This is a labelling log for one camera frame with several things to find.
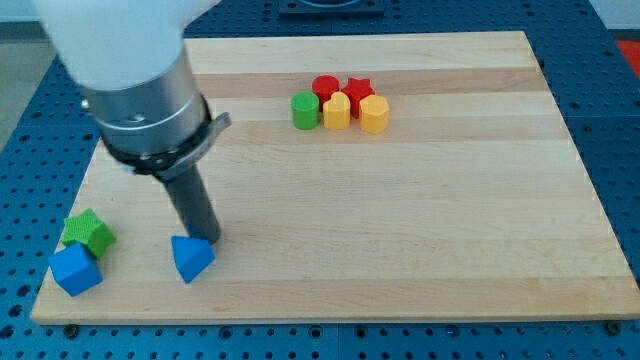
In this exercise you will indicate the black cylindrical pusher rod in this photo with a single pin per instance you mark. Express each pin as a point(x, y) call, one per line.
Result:
point(191, 201)

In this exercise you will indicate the blue triangle block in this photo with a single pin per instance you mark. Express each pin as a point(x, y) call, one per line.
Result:
point(191, 256)

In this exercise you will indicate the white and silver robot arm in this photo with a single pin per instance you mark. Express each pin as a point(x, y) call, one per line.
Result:
point(130, 63)

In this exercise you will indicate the green star block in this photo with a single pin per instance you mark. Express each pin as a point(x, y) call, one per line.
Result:
point(90, 231)

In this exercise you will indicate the red star block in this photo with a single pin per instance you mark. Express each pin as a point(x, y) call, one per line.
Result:
point(356, 90)

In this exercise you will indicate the blue cube block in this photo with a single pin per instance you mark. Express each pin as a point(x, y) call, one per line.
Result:
point(75, 270)

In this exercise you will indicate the green cylinder block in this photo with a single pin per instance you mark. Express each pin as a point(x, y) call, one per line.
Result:
point(305, 110)

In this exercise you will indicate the yellow heart block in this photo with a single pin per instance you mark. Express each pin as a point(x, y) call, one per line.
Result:
point(336, 112)

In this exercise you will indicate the red cylinder block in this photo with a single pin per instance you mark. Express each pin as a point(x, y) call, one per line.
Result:
point(323, 86)

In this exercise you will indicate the yellow hexagon block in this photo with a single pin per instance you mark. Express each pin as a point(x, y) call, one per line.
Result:
point(374, 114)

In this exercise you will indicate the wooden board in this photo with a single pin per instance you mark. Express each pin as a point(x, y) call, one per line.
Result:
point(473, 205)

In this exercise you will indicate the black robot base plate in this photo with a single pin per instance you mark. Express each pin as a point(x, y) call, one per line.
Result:
point(291, 9)

